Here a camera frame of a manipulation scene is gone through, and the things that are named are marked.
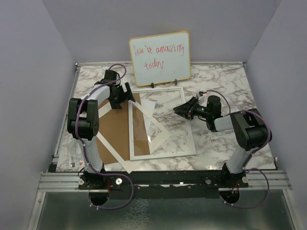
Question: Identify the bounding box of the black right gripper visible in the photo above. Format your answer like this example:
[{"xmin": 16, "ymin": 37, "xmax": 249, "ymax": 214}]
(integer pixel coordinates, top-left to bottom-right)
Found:
[{"xmin": 174, "ymin": 97, "xmax": 211, "ymax": 120}]

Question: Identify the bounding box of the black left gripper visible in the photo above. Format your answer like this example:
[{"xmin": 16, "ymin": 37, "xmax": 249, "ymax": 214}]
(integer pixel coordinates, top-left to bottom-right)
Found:
[{"xmin": 108, "ymin": 82, "xmax": 135, "ymax": 109}]

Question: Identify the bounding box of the white picture frame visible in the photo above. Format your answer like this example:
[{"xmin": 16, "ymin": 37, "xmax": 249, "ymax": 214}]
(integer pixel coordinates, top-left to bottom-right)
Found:
[{"xmin": 128, "ymin": 86, "xmax": 197, "ymax": 161}]

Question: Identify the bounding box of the white photo mat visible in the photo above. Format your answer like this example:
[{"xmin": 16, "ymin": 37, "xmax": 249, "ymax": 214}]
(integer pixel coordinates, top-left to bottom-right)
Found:
[{"xmin": 96, "ymin": 101, "xmax": 171, "ymax": 173}]

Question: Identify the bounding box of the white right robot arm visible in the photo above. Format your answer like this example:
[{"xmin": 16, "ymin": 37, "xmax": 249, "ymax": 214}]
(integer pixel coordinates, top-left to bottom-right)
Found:
[{"xmin": 173, "ymin": 95, "xmax": 272, "ymax": 187}]

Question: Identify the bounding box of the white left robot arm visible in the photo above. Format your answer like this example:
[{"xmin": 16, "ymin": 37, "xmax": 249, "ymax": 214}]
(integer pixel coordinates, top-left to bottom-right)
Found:
[{"xmin": 67, "ymin": 69, "xmax": 136, "ymax": 189}]

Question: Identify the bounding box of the brown backing board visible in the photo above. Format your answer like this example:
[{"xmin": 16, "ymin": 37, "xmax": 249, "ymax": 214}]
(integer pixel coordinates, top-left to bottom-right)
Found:
[{"xmin": 99, "ymin": 102, "xmax": 150, "ymax": 161}]

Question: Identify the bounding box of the black whiteboard stand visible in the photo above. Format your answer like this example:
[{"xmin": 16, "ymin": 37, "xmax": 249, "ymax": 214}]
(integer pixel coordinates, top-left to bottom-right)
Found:
[{"xmin": 150, "ymin": 79, "xmax": 178, "ymax": 89}]

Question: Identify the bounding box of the yellow-rimmed whiteboard with writing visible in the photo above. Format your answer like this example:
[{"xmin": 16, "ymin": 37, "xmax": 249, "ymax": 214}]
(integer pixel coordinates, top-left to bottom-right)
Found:
[{"xmin": 129, "ymin": 31, "xmax": 191, "ymax": 87}]

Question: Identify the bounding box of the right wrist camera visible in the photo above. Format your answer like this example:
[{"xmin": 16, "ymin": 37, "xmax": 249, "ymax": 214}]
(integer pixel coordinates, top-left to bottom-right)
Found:
[{"xmin": 196, "ymin": 91, "xmax": 207, "ymax": 104}]

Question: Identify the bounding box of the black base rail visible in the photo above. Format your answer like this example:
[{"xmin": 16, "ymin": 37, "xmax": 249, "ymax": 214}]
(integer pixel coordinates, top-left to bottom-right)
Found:
[{"xmin": 78, "ymin": 170, "xmax": 248, "ymax": 199}]

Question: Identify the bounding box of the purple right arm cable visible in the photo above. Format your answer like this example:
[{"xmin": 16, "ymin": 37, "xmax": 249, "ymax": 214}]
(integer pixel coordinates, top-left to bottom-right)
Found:
[{"xmin": 202, "ymin": 90, "xmax": 273, "ymax": 208}]

